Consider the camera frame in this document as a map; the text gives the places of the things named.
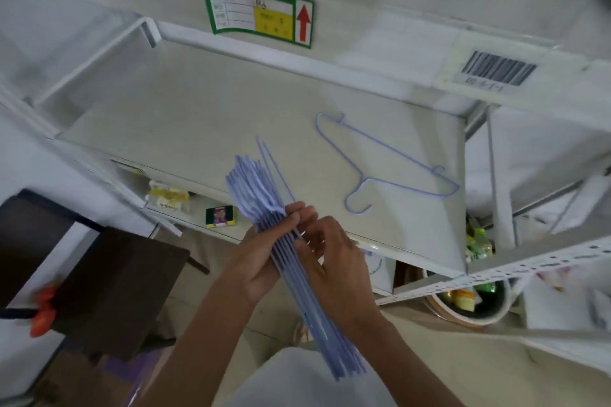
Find person's left hand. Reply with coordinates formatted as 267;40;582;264
223;202;319;304

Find person's right hand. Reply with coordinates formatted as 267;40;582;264
293;216;383;331

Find bundle of blue wire hangers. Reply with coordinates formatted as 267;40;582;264
225;136;367;382

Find person's left forearm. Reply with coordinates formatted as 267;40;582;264
138;273;261;407

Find person's right forearm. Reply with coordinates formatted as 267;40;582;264
351;314;466;407

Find small yellow black box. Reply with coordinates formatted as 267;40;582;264
205;205;237;229

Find white metal shelf unit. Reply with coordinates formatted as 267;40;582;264
0;0;611;374

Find yellow white packet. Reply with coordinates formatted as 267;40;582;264
144;180;192;213

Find person's white shirt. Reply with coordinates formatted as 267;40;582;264
224;347;399;407

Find green yellow bottle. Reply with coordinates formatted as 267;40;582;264
467;225;495;262

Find round bin with snack packets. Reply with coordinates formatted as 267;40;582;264
422;268;518;328

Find dark brown cardboard box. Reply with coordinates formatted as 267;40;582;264
0;189;211;363

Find green framed shelf label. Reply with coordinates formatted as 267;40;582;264
201;0;315;49

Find white barcode label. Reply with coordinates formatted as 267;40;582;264
433;30;589;95

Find single blue wire hanger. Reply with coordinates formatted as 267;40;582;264
315;112;461;215

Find orange handled tool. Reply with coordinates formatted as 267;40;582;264
0;284;60;339

